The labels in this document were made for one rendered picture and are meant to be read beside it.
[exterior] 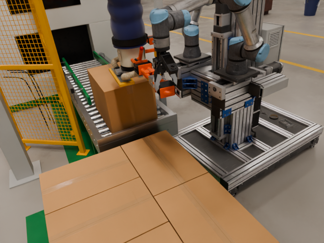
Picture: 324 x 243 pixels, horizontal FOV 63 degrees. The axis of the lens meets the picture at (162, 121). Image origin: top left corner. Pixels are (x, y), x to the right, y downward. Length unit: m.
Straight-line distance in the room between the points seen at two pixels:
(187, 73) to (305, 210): 1.41
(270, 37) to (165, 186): 1.36
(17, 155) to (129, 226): 1.61
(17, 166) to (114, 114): 1.22
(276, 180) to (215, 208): 1.13
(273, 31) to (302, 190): 1.32
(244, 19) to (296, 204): 1.52
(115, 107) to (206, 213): 1.03
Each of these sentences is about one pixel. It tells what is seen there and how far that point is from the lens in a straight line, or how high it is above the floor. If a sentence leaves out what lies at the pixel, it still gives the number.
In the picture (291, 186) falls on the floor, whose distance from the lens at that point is 2.57.
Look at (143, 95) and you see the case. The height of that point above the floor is 0.84.
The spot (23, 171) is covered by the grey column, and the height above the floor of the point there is 0.10.
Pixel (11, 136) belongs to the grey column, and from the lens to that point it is 2.74.
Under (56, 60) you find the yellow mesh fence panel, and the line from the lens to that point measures 2.58.
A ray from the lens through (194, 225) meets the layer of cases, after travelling 1.49.
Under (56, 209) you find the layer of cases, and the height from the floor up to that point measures 0.54.
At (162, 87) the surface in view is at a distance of 1.26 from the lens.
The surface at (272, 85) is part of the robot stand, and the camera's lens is 1.96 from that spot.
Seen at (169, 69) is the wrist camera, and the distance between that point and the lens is 1.17.
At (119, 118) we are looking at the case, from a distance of 2.11.
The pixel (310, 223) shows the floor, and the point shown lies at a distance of 2.34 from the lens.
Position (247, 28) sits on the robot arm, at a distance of 1.62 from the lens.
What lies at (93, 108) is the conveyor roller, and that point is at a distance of 2.70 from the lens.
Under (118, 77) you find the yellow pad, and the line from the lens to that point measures 1.80.
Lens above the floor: 1.74
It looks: 31 degrees down
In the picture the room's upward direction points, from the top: 6 degrees counter-clockwise
